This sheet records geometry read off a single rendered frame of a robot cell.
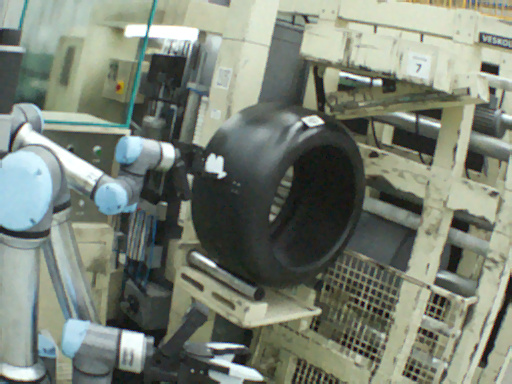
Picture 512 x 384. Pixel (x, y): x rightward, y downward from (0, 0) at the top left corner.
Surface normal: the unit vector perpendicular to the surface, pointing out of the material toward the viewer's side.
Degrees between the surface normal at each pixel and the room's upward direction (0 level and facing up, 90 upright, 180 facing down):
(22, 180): 83
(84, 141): 90
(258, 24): 90
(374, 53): 90
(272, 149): 64
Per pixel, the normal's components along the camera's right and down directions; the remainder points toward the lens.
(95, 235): 0.66, 0.27
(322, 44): -0.73, -0.02
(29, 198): 0.12, 0.07
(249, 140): -0.46, -0.59
